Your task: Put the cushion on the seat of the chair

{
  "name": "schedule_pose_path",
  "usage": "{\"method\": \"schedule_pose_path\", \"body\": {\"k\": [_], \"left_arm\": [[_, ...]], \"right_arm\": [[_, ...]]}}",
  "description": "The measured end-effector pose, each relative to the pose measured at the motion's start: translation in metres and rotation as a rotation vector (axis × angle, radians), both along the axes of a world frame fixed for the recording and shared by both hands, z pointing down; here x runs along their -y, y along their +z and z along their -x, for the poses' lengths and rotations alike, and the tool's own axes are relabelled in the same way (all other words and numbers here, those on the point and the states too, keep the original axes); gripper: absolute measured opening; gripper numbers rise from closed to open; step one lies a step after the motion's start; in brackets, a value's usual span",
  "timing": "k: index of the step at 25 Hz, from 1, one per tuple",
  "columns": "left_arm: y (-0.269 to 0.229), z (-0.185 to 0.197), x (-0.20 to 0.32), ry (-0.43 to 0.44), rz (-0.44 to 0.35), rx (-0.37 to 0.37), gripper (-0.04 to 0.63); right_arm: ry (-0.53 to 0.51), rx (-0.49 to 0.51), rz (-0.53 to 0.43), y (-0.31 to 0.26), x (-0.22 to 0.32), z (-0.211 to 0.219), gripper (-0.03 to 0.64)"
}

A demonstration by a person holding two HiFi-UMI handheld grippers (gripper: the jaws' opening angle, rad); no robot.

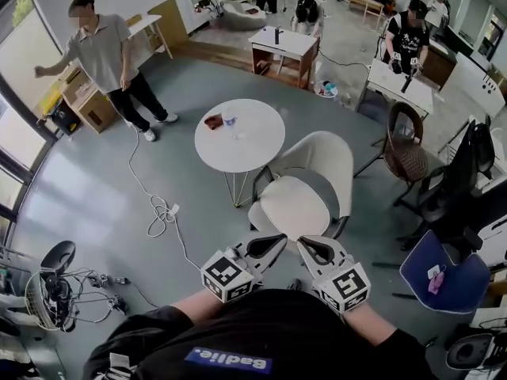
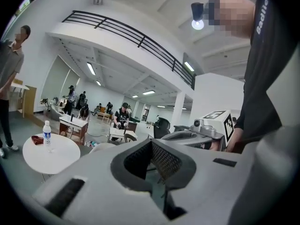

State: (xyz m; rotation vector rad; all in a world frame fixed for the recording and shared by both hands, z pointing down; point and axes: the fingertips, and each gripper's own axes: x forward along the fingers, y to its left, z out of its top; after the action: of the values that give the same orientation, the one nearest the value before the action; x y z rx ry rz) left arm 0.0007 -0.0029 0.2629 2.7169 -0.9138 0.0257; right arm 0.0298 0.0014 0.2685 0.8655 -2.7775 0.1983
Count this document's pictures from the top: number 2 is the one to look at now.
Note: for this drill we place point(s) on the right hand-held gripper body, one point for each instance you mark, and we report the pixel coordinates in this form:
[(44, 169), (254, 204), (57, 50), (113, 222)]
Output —
[(215, 125)]

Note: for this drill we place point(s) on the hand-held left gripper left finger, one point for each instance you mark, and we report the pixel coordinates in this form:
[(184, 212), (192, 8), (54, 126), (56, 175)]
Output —
[(98, 191)]

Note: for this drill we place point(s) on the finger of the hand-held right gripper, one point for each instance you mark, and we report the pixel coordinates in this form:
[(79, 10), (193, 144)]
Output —
[(185, 138)]

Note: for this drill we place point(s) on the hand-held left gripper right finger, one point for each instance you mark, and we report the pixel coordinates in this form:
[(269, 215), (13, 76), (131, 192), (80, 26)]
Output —
[(211, 184)]

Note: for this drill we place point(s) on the beige armchair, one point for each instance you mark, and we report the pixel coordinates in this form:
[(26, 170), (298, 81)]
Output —
[(56, 112), (103, 147)]

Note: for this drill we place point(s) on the person's right forearm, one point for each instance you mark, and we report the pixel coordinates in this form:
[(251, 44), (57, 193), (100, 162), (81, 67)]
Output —
[(235, 140)]

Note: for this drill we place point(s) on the black office chair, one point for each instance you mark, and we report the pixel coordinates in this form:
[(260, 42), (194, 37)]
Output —
[(161, 128)]

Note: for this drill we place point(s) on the person's right hand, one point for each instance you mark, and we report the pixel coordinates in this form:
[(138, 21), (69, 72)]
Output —
[(211, 146)]

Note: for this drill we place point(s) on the dark brown desk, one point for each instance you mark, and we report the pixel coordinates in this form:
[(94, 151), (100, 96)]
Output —
[(132, 125)]

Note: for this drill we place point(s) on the round white table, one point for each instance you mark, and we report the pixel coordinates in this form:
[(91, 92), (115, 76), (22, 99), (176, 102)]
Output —
[(50, 156)]

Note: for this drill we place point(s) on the white desk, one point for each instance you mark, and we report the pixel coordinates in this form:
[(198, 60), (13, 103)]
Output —
[(72, 124), (118, 133)]

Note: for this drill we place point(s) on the clear water bottle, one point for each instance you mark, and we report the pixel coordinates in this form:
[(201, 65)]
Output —
[(47, 136)]

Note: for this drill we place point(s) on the wooden bench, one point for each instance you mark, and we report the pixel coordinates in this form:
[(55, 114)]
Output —
[(104, 115)]

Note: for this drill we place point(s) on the person's black shirt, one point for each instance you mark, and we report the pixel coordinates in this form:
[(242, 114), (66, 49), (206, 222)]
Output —
[(264, 67)]

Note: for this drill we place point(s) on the dark red cloth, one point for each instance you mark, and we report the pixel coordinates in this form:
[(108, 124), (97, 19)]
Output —
[(37, 140)]

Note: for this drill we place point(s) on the round ceiling lamp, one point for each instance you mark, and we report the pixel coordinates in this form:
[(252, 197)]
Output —
[(197, 24)]

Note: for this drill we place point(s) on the black balcony railing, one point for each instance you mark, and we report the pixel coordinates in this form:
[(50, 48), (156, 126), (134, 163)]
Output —
[(140, 39)]

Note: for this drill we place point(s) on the person's head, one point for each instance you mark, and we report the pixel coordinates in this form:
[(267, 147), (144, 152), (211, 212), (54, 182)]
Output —
[(234, 13)]

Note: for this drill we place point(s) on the wooden standing desk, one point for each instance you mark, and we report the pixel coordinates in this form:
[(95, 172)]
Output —
[(25, 99)]

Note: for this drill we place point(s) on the grey roller blind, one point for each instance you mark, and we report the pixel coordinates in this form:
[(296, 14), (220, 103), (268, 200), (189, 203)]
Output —
[(58, 81)]

